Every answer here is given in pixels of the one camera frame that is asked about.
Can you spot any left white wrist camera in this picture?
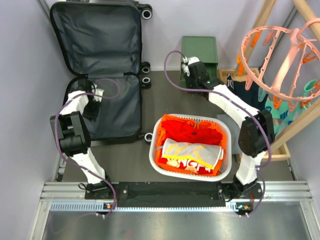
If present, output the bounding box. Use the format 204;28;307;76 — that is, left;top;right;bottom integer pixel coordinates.
93;88;104;102

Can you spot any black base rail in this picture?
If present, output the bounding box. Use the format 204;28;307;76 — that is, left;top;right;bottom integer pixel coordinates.
84;180;264;208

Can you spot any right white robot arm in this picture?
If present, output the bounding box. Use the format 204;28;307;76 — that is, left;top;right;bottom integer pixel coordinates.
181;56;275;198

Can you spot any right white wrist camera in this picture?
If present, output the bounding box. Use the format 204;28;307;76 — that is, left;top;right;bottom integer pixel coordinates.
181;56;200;77

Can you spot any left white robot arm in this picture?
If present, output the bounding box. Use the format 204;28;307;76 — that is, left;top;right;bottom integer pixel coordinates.
50;78;114;199

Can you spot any white plastic basin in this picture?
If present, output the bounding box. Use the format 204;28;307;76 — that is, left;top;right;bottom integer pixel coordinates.
149;114;232;182

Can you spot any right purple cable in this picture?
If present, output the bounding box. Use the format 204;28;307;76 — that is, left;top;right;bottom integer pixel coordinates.
163;50;273;218

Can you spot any red printed t-shirt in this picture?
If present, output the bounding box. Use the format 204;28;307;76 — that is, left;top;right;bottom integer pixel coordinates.
159;119;224;175

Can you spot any dark navy garment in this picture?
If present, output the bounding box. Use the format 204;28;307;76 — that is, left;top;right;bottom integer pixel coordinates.
226;74;268;111

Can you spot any aluminium frame rail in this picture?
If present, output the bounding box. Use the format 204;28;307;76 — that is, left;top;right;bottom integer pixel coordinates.
30;146;320;240

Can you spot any black and white suitcase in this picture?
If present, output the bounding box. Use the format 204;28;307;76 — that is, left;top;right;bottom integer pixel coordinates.
50;0;153;145

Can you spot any beige garment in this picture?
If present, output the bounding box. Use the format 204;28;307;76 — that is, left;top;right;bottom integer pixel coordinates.
161;138;224;173

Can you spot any pink round clip hanger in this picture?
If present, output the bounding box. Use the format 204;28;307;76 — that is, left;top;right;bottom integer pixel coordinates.
238;17;320;111

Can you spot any teal patterned sock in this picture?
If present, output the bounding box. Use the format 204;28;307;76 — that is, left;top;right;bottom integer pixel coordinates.
263;79;320;136

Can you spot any orange garment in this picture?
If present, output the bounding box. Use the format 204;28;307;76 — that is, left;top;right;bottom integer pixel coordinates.
153;114;228;176

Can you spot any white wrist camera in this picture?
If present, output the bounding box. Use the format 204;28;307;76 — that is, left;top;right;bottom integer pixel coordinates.
181;56;200;77
93;88;104;102

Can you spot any small colourful drawer cabinet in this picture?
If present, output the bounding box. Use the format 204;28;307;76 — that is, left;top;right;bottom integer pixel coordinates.
181;36;219;80

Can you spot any grey button shirt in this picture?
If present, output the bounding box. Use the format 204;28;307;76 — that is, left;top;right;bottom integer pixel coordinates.
216;114;242;155

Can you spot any wooden drying rack frame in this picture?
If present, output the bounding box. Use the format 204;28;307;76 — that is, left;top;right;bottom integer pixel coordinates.
216;0;320;163

